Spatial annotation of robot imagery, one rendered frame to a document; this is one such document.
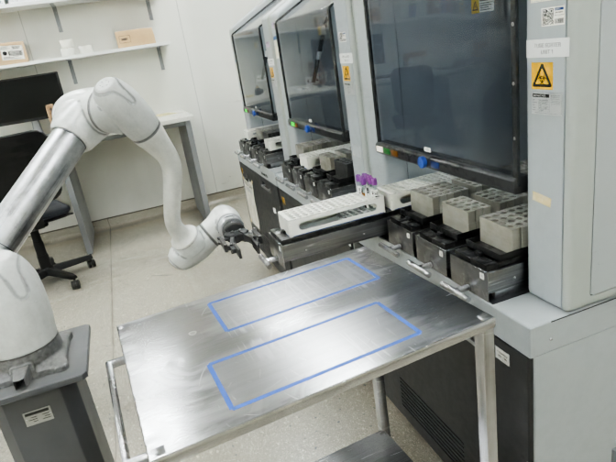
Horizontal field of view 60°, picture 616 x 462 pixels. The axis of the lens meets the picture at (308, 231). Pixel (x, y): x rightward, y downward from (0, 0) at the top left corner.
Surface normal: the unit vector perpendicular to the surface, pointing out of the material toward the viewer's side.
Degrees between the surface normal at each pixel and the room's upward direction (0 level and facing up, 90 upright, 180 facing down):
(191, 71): 90
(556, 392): 90
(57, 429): 90
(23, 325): 91
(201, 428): 0
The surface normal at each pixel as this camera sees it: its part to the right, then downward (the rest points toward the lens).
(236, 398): -0.15, -0.93
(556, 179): -0.93, 0.25
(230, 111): 0.34, 0.27
